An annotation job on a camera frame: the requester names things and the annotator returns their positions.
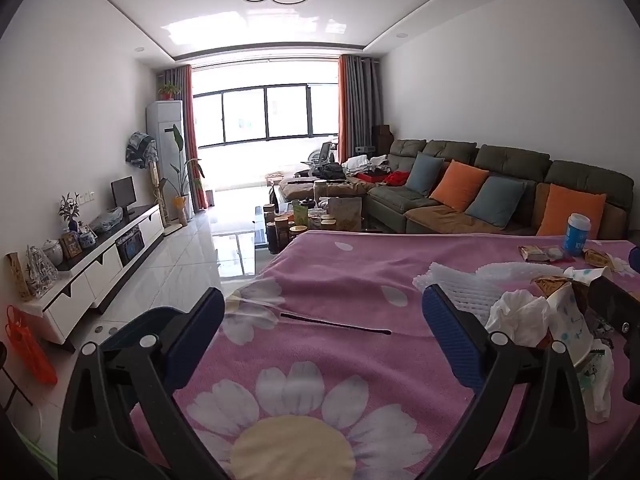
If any tan ottoman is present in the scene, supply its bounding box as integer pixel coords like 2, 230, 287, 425
277, 172, 377, 202

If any glass coffee table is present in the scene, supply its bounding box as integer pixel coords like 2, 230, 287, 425
250, 187, 371, 267

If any tall leafy plant yellow vase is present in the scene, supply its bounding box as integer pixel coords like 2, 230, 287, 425
167, 122, 206, 227

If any brown paper bag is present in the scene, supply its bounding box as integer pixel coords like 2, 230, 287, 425
327, 196, 364, 234

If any white foam net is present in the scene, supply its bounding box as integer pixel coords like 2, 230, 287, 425
414, 261, 566, 327

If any orange cushion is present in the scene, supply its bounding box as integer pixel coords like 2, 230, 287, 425
536, 184, 607, 239
429, 160, 490, 214

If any tan patterned box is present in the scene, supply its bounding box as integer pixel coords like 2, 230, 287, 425
6, 252, 34, 302

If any orange plastic bag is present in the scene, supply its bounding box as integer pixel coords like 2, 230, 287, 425
5, 305, 59, 386

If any white standing air conditioner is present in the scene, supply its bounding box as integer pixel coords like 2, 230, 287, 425
146, 100, 185, 222

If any grey orange curtain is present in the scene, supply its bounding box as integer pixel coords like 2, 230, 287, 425
159, 64, 209, 211
337, 54, 384, 166

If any black plastic strip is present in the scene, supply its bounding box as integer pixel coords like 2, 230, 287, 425
280, 313, 392, 335

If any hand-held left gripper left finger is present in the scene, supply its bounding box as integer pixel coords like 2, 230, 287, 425
57, 286, 236, 480

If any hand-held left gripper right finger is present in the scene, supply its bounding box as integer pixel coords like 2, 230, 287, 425
421, 284, 591, 480

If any pink floral printed blanket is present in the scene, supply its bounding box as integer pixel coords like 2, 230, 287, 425
127, 230, 640, 480

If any small snack packet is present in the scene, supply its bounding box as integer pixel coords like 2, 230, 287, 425
519, 245, 576, 264

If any pile of white clothes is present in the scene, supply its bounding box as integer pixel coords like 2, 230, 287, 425
342, 155, 389, 172

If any black monitor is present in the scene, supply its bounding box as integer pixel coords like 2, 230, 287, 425
111, 176, 137, 211

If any large window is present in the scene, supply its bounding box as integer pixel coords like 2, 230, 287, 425
192, 82, 314, 149

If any gold picture frame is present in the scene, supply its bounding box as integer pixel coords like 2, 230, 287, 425
60, 232, 84, 260

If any grey blue cushion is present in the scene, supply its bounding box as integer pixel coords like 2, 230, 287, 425
464, 176, 529, 231
406, 152, 445, 196

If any blue white canister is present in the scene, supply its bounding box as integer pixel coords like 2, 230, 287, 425
564, 212, 592, 256

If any crushed printed paper cup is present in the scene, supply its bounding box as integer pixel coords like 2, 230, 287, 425
545, 280, 595, 367

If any white black tv cabinet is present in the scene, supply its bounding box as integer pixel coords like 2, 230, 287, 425
20, 204, 166, 347

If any cloth covered standing fan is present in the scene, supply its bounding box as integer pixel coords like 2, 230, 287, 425
123, 131, 169, 231

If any black backpack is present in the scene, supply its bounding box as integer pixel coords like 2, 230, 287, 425
312, 160, 347, 181

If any clear plastic bag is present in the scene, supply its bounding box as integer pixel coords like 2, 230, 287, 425
92, 207, 124, 234

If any clear wrapped ornament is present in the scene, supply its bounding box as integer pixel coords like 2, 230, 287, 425
25, 246, 60, 297

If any golden snack packet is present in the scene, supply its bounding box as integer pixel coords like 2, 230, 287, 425
582, 249, 617, 271

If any cluster of jars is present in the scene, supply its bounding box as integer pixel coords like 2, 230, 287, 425
262, 180, 364, 254

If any crumpled white tissue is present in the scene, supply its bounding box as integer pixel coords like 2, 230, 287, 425
485, 290, 552, 349

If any brown snack wrapper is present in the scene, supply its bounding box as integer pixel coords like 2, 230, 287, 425
531, 276, 574, 297

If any green sectional sofa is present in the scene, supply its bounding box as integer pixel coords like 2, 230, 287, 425
365, 139, 635, 241

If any white plastic bag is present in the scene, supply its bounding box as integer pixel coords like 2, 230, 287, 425
575, 345, 615, 424

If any small plant in blue vase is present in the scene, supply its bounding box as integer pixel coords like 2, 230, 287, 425
58, 192, 82, 234

